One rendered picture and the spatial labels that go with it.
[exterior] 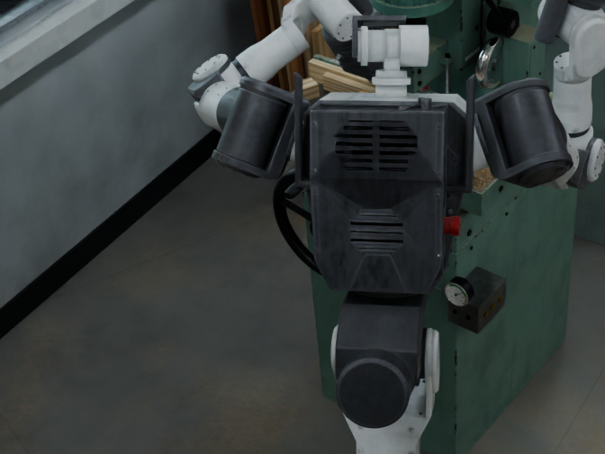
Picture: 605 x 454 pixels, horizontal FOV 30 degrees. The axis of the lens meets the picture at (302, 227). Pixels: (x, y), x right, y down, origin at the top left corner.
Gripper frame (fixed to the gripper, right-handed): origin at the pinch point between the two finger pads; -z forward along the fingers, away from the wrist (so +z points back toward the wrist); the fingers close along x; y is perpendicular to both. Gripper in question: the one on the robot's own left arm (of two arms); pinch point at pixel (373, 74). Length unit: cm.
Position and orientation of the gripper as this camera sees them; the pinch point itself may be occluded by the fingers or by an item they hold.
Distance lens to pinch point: 236.9
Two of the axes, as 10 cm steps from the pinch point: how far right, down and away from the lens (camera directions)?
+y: 5.1, -8.4, 2.0
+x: 7.7, 3.4, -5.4
